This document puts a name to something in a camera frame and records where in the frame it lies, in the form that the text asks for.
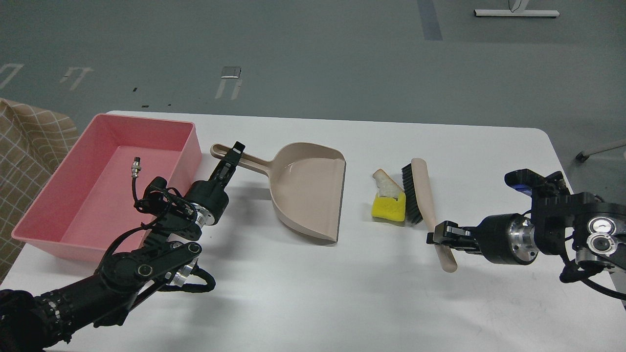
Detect bread slice piece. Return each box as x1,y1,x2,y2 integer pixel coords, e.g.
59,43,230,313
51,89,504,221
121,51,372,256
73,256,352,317
373,169,404,199

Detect beige checkered cloth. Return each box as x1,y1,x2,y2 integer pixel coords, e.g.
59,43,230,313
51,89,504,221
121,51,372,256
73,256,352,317
0,98,80,280

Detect pink plastic bin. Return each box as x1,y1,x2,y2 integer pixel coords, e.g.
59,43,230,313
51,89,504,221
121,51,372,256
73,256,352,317
12,114,202,262

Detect beige hand brush black bristles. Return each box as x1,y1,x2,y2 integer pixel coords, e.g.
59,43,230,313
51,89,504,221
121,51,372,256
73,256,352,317
402,158,458,273

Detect yellow sponge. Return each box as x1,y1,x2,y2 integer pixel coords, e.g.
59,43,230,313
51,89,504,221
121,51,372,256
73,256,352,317
370,192,406,222

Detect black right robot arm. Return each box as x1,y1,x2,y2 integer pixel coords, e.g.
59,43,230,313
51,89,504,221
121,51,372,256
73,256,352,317
426,169,625,301

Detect white table leg base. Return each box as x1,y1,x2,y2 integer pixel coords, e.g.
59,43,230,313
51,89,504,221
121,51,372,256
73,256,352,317
473,0,560,19

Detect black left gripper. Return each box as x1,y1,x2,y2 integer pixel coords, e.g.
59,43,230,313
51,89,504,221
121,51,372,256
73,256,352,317
186,142,245,226

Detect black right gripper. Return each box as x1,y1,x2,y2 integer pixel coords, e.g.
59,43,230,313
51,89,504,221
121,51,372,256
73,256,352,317
426,214,520,265

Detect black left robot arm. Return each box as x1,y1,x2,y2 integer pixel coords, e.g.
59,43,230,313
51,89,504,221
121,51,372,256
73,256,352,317
1,142,245,352

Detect beige plastic dustpan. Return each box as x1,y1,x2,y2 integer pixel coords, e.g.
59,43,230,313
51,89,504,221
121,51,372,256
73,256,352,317
238,142,347,243

